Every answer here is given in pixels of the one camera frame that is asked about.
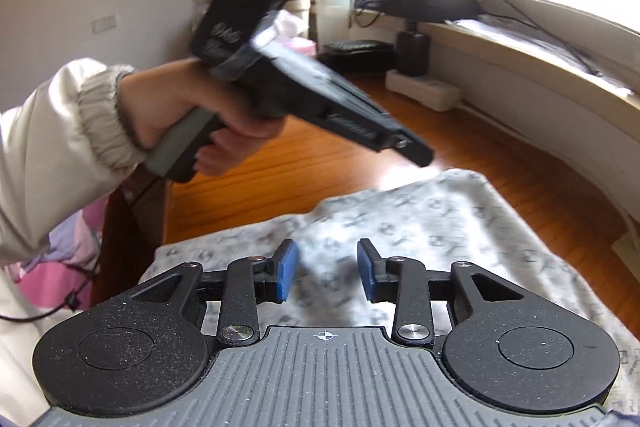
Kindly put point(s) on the white power strip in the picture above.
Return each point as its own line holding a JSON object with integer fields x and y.
{"x": 425, "y": 89}

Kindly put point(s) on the beige window sill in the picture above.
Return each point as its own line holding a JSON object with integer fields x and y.
{"x": 550, "y": 87}

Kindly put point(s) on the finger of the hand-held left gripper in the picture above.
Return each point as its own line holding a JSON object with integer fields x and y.
{"x": 395, "y": 144}

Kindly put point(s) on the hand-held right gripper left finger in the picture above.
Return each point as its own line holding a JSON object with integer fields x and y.
{"x": 286, "y": 271}

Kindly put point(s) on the green lid bottle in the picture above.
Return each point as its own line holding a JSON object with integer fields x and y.
{"x": 330, "y": 7}

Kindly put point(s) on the pink patterned clothing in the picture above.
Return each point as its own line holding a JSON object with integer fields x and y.
{"x": 65, "y": 252}

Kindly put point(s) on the white wall socket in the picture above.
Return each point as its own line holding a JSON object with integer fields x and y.
{"x": 105, "y": 24}

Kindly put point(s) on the white patterned garment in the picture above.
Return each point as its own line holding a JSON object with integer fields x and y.
{"x": 450, "y": 227}

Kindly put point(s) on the person's left hand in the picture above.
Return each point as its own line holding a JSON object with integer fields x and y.
{"x": 170, "y": 97}

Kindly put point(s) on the black device on stand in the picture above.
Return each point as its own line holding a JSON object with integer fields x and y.
{"x": 425, "y": 2}

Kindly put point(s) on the pink tissue pack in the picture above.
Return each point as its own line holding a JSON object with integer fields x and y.
{"x": 300, "y": 34}

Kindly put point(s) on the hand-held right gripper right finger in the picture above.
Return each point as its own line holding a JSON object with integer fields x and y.
{"x": 367, "y": 271}

